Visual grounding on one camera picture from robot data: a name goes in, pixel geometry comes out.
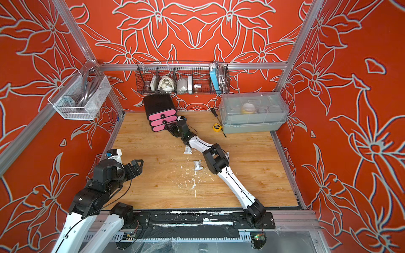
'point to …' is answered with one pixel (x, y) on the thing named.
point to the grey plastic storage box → (252, 112)
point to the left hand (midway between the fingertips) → (136, 162)
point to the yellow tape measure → (217, 127)
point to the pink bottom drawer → (158, 127)
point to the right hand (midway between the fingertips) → (161, 126)
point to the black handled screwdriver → (215, 114)
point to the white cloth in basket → (165, 83)
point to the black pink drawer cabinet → (161, 110)
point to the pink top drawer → (155, 116)
